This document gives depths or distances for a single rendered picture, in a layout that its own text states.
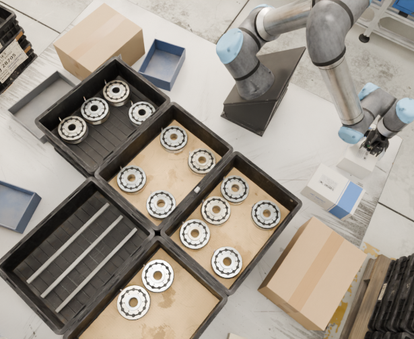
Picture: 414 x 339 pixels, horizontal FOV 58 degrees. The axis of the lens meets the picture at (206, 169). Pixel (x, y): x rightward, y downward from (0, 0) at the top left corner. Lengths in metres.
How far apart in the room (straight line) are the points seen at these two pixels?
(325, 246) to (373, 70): 1.87
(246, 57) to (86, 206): 0.77
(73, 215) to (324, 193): 0.92
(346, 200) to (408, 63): 1.83
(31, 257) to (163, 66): 0.98
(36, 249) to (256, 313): 0.79
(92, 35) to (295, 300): 1.29
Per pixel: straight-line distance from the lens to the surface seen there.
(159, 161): 1.40
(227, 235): 1.32
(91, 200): 1.38
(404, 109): 1.37
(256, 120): 1.55
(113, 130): 1.47
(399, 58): 3.18
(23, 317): 1.50
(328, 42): 1.08
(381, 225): 2.48
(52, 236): 1.38
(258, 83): 1.43
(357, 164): 1.60
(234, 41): 1.37
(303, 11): 1.25
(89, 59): 1.63
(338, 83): 1.17
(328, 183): 1.52
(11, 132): 1.73
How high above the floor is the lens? 2.11
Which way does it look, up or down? 67 degrees down
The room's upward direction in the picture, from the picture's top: 10 degrees clockwise
